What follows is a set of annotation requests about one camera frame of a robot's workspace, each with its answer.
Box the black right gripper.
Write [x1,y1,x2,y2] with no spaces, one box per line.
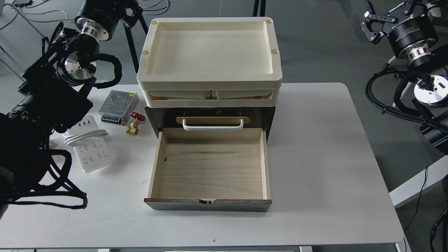
[360,0,439,58]

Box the white power strip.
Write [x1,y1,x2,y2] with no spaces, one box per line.
[62,114,113,173]

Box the white power cord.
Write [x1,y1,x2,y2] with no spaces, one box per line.
[64,129,109,147]

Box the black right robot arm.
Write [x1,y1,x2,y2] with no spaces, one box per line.
[360,0,448,154]

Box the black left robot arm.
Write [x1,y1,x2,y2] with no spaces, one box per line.
[0,0,148,215]

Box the dark wooden cabinet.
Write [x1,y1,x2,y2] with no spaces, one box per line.
[145,106,275,142]

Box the white table beam right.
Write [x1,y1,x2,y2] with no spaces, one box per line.
[389,156,448,209]

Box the cream plastic tray organizer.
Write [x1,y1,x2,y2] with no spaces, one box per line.
[136,17,283,107]

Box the open wooden drawer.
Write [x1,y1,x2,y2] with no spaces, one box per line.
[144,128,272,212]

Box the metal mesh power supply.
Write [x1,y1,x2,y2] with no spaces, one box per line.
[99,90,139,126]

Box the white drawer handle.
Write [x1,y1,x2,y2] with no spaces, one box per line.
[182,119,244,132]

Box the brass valve red handle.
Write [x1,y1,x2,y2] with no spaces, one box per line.
[125,112,146,135]

